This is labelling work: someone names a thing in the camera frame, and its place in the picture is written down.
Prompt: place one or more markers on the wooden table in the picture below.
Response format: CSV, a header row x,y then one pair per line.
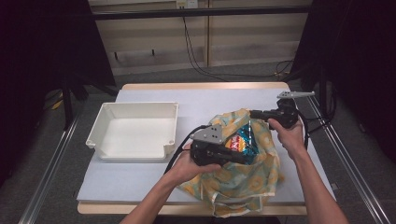
x,y
186,85

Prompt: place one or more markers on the white wall socket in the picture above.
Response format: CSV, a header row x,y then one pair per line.
x,y
186,3

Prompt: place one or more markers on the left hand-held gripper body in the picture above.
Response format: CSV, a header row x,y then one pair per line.
x,y
207,154

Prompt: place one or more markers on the person's left hand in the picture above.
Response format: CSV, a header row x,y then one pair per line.
x,y
190,169

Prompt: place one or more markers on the white table mat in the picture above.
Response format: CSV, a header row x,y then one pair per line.
x,y
140,180

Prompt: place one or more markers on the person's right hand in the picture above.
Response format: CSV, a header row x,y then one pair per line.
x,y
289,138

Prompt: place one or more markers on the black curtain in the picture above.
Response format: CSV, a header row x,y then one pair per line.
x,y
37,62
358,62

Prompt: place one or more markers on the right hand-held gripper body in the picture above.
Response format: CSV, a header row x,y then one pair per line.
x,y
285,113

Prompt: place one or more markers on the blue snack packet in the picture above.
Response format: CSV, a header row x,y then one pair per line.
x,y
246,143

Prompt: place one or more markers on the metal floor rail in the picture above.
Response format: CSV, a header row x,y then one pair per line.
x,y
351,168
46,174

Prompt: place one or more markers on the white plastic bin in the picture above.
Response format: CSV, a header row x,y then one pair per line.
x,y
134,133

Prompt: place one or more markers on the black metal stand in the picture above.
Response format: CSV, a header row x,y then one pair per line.
x,y
67,99

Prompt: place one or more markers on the black horizontal bar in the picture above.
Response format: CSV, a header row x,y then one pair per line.
x,y
202,12

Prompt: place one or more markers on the fruit print cloth bag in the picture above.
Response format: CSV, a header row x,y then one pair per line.
x,y
243,186

